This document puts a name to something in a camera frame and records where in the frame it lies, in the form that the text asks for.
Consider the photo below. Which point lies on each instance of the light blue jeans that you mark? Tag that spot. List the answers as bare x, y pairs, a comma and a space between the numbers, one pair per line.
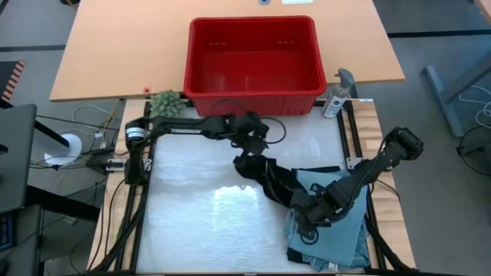
341, 237

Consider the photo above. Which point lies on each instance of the hazard-striped floor mat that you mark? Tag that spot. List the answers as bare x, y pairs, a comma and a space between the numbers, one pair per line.
11, 80

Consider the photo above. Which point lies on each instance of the grey laptop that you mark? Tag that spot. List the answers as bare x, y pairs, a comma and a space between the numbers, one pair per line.
15, 153

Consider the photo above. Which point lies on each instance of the black boxer briefs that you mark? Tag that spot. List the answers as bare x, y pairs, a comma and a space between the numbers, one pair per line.
272, 176

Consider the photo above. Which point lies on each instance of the grey metal table leg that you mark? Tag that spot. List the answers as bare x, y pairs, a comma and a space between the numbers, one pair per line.
441, 96

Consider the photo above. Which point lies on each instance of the blue white-striped button shirt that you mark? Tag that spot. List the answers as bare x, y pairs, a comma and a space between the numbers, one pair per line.
360, 257

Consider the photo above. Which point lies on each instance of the clear spray bottle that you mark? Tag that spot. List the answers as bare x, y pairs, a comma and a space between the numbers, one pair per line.
335, 101

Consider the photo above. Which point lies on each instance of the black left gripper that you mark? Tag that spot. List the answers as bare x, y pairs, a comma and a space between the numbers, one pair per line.
251, 134

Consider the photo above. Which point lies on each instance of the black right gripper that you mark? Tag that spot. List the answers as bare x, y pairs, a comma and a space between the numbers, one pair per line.
316, 211

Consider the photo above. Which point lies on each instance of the dark navy garment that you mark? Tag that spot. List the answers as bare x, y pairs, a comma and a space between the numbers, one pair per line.
326, 168

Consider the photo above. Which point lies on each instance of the small pink object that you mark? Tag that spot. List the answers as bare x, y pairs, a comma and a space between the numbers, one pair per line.
147, 90

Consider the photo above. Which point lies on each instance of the light wooden side board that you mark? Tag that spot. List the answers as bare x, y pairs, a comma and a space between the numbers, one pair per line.
368, 122
122, 111

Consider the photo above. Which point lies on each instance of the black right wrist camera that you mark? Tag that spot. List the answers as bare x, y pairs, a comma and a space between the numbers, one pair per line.
308, 235

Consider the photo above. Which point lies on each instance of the small green succulent plant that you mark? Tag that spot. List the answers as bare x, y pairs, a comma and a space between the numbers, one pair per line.
165, 103

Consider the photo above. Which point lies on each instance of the small grey round object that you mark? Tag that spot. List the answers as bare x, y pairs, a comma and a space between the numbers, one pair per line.
264, 1

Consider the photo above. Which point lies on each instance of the black desk support bar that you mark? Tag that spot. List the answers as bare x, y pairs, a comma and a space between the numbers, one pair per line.
51, 134

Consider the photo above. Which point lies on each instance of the white round disc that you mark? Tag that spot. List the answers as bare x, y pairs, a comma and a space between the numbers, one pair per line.
71, 147

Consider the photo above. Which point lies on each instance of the black keyboard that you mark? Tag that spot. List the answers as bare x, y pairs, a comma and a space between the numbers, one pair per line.
5, 230

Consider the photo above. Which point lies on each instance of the red plastic laundry bin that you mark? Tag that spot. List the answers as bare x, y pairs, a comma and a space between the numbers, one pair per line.
253, 61

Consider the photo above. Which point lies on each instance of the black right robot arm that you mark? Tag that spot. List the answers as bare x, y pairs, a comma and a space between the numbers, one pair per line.
379, 165

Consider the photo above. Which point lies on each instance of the large tan wooden table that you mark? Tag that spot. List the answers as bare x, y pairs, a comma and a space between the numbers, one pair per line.
115, 46

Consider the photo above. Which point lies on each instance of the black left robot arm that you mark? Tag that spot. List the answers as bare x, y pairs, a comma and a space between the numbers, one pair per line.
172, 126

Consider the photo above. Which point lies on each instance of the white paper sheet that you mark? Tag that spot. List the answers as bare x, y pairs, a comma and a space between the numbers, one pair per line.
297, 1

